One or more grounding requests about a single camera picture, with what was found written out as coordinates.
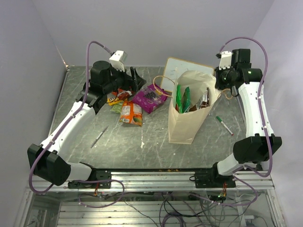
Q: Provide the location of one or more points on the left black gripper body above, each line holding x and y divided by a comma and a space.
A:
121, 81

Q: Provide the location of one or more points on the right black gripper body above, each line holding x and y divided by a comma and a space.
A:
223, 80

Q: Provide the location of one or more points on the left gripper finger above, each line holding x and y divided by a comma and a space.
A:
140, 81
133, 82

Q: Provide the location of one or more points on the red snack bag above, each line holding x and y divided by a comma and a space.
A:
122, 94

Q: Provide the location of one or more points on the purple grape candy bag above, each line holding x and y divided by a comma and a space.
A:
150, 98

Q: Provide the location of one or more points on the yellow green snack packet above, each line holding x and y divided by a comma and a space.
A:
117, 108

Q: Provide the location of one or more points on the small green snack bag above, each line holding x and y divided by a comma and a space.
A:
186, 100

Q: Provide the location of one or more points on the beige paper bag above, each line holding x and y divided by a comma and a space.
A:
182, 128

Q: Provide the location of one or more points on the large green Chiaba chips bag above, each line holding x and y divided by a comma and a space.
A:
178, 105

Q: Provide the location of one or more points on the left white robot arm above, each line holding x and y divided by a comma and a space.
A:
44, 159

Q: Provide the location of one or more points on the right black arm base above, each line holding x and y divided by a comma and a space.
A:
209, 178

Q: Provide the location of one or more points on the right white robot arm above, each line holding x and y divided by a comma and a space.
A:
260, 142

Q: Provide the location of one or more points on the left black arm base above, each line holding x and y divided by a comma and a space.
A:
98, 179

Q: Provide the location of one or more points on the orange mango snack bag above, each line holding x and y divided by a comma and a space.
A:
131, 113

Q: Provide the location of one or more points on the yellow M&M candy packet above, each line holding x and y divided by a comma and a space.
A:
113, 100

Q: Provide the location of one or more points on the green marker cap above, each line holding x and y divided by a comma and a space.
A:
225, 126

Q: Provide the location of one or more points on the grey pen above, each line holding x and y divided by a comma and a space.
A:
98, 137

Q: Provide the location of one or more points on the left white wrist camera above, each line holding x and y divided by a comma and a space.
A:
117, 60

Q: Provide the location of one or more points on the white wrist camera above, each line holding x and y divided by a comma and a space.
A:
117, 60
225, 60

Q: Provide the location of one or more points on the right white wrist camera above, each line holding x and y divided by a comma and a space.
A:
225, 60

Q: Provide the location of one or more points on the whiteboard with wooden frame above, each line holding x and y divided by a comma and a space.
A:
174, 68

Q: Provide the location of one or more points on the aluminium rail frame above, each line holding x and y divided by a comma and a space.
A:
150, 183

